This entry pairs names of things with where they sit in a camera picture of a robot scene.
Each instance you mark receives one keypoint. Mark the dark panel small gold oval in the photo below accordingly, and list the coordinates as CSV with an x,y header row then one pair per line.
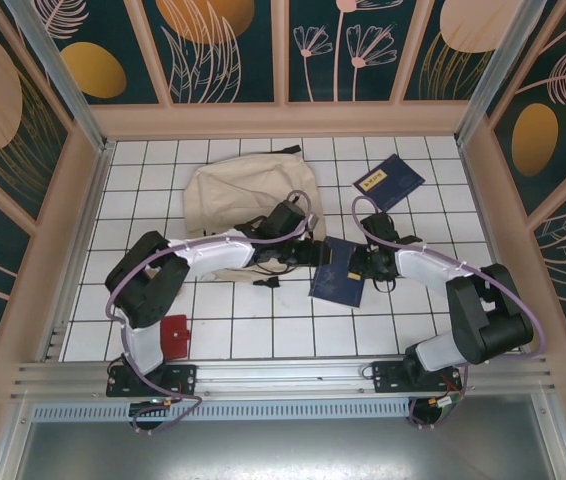
x,y
93,70

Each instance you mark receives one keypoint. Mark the blue book with gold pattern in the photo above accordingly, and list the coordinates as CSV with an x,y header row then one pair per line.
x,y
333,285

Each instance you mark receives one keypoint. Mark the blue book with yellow label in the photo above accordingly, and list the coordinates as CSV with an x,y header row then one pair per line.
x,y
388,182

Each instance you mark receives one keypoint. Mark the red wallet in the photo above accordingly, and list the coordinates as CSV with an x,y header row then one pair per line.
x,y
175,337

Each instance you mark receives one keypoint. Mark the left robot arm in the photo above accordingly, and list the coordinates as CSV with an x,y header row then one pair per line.
x,y
213,252

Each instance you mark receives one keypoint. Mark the dark panel gold circle leaves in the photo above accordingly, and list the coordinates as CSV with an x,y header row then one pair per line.
x,y
203,50

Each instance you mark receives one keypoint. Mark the dark panel gold oval fern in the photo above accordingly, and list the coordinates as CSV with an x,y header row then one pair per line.
x,y
563,100

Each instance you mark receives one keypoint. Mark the dark panel with pink flowers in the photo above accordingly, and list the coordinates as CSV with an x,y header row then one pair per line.
x,y
343,50

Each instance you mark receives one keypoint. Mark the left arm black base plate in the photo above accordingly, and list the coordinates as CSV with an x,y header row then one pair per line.
x,y
183,380

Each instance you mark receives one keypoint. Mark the grey metal sheet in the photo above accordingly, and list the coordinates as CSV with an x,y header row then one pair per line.
x,y
283,450

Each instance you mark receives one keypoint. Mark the aluminium corner post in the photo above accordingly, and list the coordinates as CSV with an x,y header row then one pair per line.
x,y
500,70
68,87

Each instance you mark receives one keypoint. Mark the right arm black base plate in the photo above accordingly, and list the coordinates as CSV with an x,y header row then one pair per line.
x,y
388,375

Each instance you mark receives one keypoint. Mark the cream canvas backpack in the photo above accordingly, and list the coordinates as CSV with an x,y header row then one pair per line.
x,y
243,185

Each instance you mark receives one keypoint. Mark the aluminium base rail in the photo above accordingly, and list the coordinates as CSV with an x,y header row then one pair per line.
x,y
283,375

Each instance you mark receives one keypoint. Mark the aluminium side rail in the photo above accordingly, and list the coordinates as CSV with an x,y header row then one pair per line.
x,y
494,250
53,345

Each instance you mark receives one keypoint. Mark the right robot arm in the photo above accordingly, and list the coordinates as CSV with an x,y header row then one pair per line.
x,y
433,267

